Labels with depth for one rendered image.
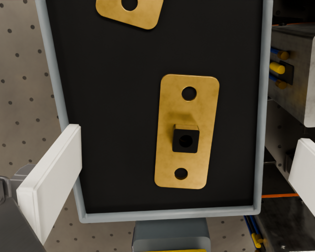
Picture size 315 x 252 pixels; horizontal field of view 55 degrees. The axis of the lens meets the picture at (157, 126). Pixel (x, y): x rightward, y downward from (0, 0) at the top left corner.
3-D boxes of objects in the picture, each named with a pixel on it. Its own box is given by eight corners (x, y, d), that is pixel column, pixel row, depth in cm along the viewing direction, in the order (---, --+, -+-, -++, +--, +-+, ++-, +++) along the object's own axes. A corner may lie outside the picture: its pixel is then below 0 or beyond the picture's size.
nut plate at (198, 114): (204, 187, 23) (206, 196, 22) (154, 184, 23) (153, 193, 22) (219, 76, 20) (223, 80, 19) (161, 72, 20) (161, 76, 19)
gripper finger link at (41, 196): (41, 252, 12) (22, 251, 12) (82, 168, 19) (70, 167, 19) (34, 190, 11) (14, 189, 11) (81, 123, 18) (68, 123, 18)
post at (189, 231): (184, 128, 70) (214, 296, 29) (151, 130, 71) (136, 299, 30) (182, 97, 68) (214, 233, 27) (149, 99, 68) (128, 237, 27)
